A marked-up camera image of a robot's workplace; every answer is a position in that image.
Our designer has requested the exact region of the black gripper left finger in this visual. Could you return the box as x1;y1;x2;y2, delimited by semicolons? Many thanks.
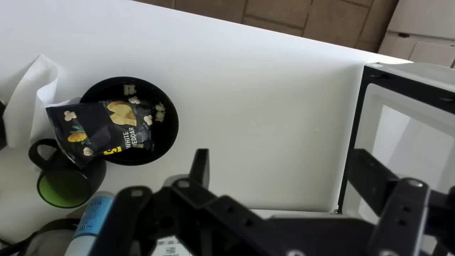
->
93;148;267;256

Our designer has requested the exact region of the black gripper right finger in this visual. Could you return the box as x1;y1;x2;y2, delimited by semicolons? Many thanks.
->
345;148;455;256

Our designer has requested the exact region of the black popcorn packet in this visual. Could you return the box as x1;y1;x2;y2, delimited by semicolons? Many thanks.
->
45;98;156;170

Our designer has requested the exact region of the black bowl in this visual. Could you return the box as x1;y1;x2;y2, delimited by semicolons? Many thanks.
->
78;76;180;167

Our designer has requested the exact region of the popcorn pile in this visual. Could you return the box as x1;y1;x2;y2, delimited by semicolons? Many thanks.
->
120;84;167;127

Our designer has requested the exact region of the blue label bottle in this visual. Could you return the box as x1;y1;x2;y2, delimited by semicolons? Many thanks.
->
62;191;118;256

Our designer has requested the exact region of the black mug green inside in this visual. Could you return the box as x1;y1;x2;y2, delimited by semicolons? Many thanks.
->
27;138;108;211

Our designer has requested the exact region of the white microwave oven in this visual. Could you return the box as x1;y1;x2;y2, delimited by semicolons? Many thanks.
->
337;61;455;218

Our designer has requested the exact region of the white paper napkin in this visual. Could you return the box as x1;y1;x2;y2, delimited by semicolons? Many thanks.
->
1;54;82;151

